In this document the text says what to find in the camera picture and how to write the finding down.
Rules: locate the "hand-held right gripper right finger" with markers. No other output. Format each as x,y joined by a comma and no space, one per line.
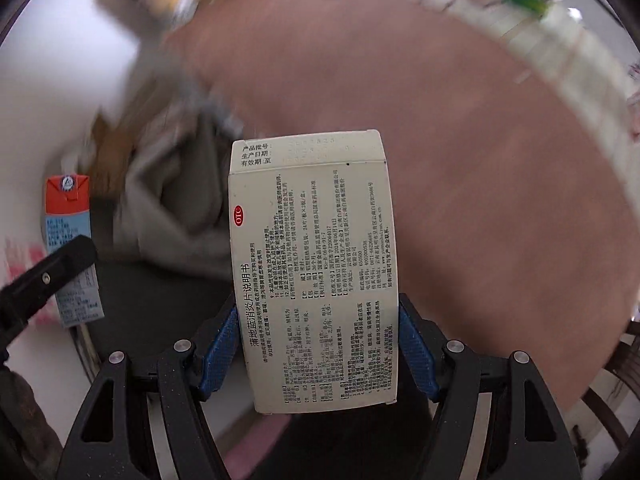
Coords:
417,355

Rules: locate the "cream medicine box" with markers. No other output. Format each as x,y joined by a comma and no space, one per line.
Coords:
310,260

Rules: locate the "cardboard box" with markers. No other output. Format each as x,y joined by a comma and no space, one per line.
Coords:
112,152

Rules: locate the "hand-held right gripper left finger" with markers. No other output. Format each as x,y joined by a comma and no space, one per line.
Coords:
220,350

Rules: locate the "brown table mat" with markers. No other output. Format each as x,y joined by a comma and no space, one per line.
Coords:
450,185

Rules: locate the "pink patterned bag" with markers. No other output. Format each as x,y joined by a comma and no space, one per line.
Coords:
25,270

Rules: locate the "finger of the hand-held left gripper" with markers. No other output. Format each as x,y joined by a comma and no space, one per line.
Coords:
45,280

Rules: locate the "small blue orange milk carton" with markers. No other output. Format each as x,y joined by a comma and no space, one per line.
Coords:
67,220

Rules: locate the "dark wooden chair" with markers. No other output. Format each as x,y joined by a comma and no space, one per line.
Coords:
615,390

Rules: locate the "pale cloth bag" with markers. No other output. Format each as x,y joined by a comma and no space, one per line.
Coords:
175,205

